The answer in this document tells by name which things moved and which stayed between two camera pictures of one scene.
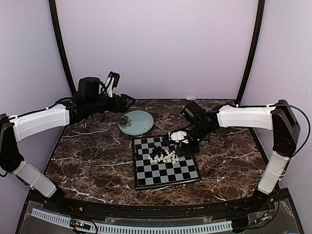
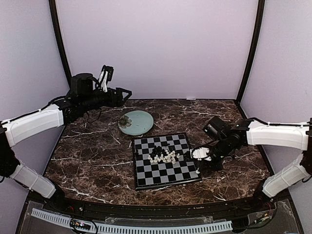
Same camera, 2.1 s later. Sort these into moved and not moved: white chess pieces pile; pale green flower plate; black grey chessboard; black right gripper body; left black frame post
Moved: black right gripper body
Not moved: pale green flower plate; left black frame post; black grey chessboard; white chess pieces pile
